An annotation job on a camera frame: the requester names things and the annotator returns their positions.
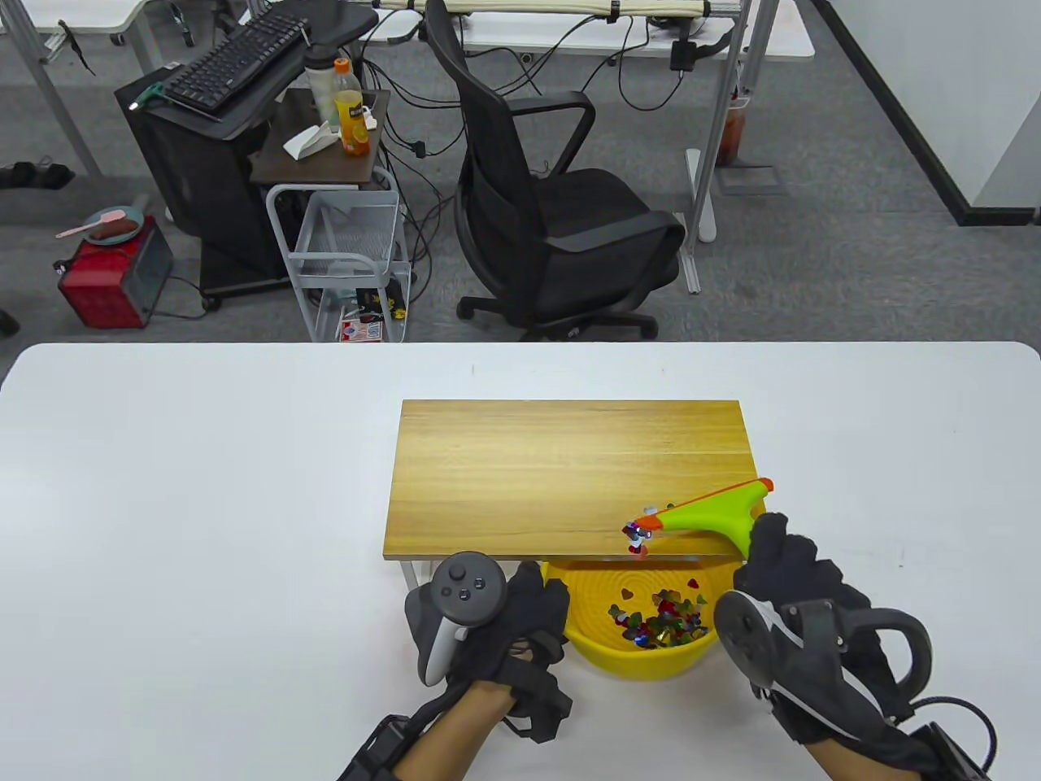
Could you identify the person's right hand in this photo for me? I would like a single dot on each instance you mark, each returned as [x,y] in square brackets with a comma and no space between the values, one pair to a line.
[781,553]

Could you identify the person's left hand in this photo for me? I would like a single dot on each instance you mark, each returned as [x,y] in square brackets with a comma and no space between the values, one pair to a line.
[520,634]

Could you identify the grey hand controller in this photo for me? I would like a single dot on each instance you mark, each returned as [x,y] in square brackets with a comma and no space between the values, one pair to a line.
[748,634]
[468,586]

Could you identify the green orange scraper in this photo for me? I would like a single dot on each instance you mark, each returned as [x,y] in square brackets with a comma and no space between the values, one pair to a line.
[716,517]

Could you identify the yellow fabric basket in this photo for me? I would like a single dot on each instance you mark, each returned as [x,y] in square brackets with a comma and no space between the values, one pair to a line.
[634,663]

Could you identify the pile of colourful sequins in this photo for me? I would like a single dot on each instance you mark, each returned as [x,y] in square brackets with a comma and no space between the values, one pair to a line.
[659,622]

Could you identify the wooden tabletop organizer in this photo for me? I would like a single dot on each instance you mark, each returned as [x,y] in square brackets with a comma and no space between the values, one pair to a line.
[529,472]

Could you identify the person's right forearm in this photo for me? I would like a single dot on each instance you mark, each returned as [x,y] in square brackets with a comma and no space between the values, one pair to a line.
[846,766]

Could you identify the person's left forearm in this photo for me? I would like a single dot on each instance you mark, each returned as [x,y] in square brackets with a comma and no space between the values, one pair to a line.
[455,732]

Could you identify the red card box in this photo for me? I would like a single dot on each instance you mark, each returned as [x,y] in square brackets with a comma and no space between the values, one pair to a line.
[362,331]

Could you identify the white office desk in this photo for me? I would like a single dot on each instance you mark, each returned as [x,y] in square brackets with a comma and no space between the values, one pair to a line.
[703,203]
[61,106]

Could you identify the black mesh office chair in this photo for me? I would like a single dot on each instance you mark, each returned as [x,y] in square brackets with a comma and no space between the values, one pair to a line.
[585,236]

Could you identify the red drink bottle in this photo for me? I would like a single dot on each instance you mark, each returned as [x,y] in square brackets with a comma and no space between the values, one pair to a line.
[732,138]

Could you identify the brown wooden side table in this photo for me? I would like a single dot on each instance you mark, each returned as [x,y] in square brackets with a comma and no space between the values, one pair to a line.
[341,167]

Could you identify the white crumpled tissue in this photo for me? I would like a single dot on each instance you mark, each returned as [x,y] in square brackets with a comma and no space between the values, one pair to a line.
[309,142]

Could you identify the orange juice bottle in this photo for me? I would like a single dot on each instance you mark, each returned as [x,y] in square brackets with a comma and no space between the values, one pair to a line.
[351,122]

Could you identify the red toaster oven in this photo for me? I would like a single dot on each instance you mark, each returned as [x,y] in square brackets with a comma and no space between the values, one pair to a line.
[98,285]

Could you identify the black computer cabinet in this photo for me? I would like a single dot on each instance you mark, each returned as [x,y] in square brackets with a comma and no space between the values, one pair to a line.
[195,187]

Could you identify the teal plate with food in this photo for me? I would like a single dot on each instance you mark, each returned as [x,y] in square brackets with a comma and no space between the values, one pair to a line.
[114,229]

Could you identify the clear bottle dark cap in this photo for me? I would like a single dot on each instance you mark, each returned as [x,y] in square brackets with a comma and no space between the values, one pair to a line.
[320,89]

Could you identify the pink spatula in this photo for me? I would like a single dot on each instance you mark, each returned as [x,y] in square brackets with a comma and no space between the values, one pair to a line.
[81,228]

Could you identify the black keyboard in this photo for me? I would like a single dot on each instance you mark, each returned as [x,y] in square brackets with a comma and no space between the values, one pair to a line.
[236,61]

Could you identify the black monitor stand base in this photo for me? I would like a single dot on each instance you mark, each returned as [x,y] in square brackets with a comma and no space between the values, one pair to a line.
[333,20]

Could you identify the black shoes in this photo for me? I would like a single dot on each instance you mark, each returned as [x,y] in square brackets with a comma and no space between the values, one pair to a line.
[32,175]

